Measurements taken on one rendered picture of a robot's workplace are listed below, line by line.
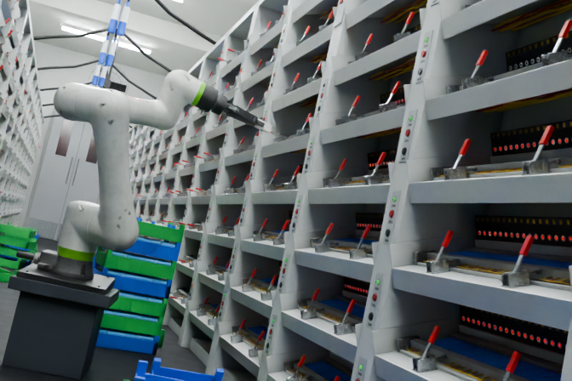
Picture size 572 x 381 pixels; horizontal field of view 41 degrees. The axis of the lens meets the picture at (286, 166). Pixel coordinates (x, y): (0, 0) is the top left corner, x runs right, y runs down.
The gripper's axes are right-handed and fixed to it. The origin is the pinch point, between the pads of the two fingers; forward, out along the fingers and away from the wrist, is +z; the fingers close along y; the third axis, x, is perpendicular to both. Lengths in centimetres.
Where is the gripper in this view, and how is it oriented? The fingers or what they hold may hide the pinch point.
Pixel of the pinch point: (263, 126)
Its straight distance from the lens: 285.5
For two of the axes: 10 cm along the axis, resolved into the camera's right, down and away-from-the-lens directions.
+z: 8.7, 4.2, 2.5
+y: 2.9, -0.5, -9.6
